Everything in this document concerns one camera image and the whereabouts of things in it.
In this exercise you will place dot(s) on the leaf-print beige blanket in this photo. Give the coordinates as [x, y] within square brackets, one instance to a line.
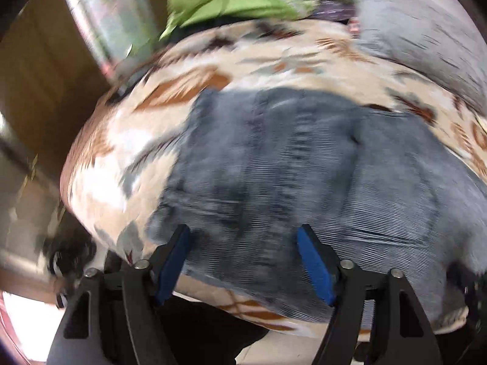
[133, 159]

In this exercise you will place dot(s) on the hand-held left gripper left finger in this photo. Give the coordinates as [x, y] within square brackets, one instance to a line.
[175, 262]

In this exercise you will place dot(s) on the wooden door with patterned glass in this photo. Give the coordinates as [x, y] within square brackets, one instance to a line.
[38, 76]

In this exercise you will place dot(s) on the grey quilted pillow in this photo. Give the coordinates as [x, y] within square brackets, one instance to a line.
[411, 30]

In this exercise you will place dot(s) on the person's dark clothing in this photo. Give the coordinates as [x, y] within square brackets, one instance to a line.
[205, 330]

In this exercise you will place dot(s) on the dark purple cloth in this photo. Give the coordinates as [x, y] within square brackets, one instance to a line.
[334, 11]

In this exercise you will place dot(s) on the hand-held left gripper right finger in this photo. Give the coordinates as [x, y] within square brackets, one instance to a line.
[315, 266]

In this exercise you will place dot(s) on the plain green cloth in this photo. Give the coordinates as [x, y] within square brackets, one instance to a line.
[228, 0]

